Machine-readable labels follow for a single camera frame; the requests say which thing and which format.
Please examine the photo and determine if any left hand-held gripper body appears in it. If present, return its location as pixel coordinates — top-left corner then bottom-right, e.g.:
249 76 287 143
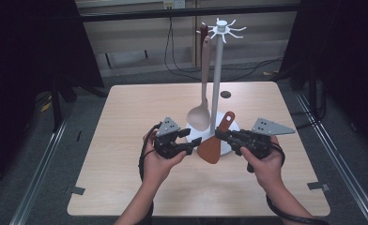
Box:
153 116 190 160

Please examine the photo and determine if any yellow floor tape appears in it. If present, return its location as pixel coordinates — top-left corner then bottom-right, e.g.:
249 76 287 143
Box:
39 100 53 113

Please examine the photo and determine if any left hand-held gripper cable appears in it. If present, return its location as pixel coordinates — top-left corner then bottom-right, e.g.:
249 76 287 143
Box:
137 122 163 225

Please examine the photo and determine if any black metal stand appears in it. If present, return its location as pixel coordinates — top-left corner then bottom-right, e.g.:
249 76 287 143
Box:
307 62 328 123
49 73 109 132

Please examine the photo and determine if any black cable on floor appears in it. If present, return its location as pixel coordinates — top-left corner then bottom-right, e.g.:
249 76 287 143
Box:
163 16 284 83

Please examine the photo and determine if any white wall socket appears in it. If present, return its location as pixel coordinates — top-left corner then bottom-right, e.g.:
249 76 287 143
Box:
162 0 186 9

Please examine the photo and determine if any black curtain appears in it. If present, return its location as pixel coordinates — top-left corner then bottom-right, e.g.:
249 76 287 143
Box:
0 0 105 198
279 0 368 158

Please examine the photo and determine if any person's right hand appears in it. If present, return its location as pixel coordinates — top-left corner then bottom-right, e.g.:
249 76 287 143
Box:
240 136 286 191

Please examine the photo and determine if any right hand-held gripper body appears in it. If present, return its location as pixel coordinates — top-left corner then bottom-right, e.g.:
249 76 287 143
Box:
233 116 297 160

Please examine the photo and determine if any wooden spatula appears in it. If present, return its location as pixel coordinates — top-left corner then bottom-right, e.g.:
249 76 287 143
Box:
196 111 237 165

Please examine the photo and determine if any person's left hand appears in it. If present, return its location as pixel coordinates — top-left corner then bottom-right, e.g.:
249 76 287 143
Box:
143 130 188 188

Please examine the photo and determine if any white utensil rack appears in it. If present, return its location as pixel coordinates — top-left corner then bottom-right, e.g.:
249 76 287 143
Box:
185 17 248 158

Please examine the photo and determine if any grey tape piece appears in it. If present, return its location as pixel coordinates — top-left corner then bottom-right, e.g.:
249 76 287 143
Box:
64 185 86 196
307 181 332 192

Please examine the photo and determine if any black horizontal metal bar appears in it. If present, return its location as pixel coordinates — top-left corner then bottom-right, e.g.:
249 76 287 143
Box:
80 3 300 23

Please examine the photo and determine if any metal floor rail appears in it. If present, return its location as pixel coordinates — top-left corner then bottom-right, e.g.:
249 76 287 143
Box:
294 91 368 225
8 115 71 225

